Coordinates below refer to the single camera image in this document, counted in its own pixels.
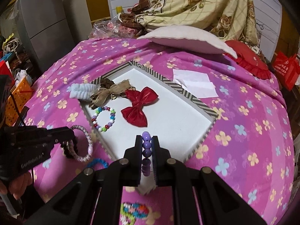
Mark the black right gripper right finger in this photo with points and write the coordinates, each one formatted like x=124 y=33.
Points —
x=160 y=166

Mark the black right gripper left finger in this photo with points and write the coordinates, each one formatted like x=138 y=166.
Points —
x=132 y=170

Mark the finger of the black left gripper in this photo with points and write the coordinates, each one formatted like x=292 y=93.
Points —
x=70 y=146
x=58 y=135

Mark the light blue fluffy scrunchie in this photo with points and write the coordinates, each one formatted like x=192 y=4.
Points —
x=82 y=91

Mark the black scrunchie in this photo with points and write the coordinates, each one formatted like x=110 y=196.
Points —
x=66 y=151

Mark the person's left hand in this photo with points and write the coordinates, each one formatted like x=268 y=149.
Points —
x=18 y=186

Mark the red satin bow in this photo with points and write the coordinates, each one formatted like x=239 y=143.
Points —
x=134 y=114

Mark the orange plastic basket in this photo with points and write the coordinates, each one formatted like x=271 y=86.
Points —
x=22 y=94

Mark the striped white shallow box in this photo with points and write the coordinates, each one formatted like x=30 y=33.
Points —
x=179 y=120

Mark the brown beige bow hairclip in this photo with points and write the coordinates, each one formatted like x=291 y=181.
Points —
x=106 y=90

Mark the white paper sheet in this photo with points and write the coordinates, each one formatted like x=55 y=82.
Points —
x=196 y=83

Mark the pink floral bedsheet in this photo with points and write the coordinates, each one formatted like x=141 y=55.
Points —
x=250 y=146

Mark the grey refrigerator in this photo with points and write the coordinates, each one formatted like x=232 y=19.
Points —
x=49 y=29

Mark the clear plastic bag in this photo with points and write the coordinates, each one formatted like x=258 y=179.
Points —
x=111 y=28

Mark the white pink pillow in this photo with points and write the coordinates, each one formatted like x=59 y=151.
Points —
x=189 y=38

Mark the red ruffled cushion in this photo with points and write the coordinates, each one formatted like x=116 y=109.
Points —
x=249 y=60

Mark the yellow bottle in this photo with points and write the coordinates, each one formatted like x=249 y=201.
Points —
x=119 y=9

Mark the red shopping bag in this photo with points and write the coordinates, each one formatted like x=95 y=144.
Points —
x=286 y=69

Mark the cream floral quilt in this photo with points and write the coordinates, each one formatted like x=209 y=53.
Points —
x=226 y=19

